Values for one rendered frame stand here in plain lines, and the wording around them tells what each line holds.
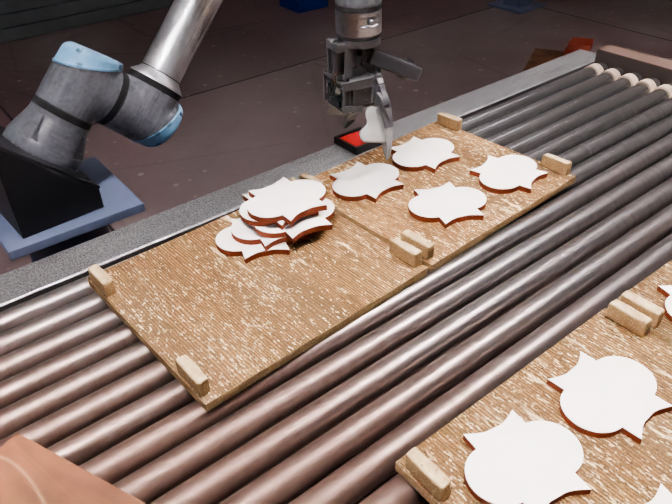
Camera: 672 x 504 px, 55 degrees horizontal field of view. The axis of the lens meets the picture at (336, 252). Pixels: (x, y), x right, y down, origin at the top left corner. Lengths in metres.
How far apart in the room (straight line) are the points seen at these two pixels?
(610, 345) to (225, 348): 0.52
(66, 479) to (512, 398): 0.51
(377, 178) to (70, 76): 0.61
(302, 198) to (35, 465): 0.60
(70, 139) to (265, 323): 0.61
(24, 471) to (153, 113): 0.87
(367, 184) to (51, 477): 0.76
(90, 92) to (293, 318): 0.65
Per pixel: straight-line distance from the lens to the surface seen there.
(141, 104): 1.40
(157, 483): 0.82
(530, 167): 1.31
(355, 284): 1.00
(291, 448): 0.83
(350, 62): 1.10
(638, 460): 0.84
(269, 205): 1.09
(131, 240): 1.20
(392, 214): 1.16
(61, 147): 1.36
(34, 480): 0.70
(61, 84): 1.37
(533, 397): 0.86
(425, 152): 1.34
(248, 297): 0.99
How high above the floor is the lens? 1.56
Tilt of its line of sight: 36 degrees down
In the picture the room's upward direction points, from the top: 2 degrees counter-clockwise
